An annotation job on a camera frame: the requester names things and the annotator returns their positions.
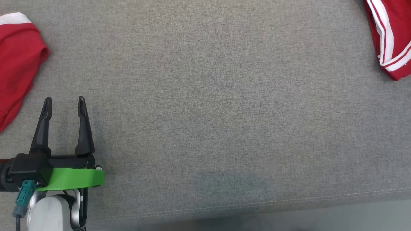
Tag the black round left gripper motor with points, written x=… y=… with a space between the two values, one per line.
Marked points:
x=5 y=176

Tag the red shorts with white hems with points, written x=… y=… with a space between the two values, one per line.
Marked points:
x=16 y=64

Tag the teal left camera connector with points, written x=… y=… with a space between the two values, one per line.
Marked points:
x=25 y=197

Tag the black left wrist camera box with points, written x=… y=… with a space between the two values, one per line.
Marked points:
x=30 y=170

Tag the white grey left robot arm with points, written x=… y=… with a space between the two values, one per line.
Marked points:
x=51 y=211

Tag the red jersey with white trim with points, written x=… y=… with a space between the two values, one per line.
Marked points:
x=396 y=35

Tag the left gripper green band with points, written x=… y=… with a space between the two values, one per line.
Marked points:
x=74 y=178

